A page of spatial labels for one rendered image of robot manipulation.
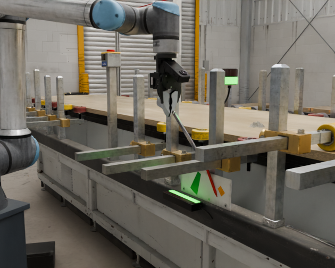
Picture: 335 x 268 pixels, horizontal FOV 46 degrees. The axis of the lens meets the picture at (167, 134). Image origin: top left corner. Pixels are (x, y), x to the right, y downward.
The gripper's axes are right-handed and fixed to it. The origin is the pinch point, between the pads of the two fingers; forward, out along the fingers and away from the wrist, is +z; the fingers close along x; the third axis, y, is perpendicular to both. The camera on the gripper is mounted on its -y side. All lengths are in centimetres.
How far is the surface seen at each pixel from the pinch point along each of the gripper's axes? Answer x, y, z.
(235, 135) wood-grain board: -23.5, -7.9, 8.6
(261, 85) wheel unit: -115, 65, -6
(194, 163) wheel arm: 4.8, -20.4, 12.9
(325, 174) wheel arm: 15, -70, 4
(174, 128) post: -7.7, 8.3, 6.7
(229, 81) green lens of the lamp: -11.3, -17.4, -11.1
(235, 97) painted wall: -737, 733, 55
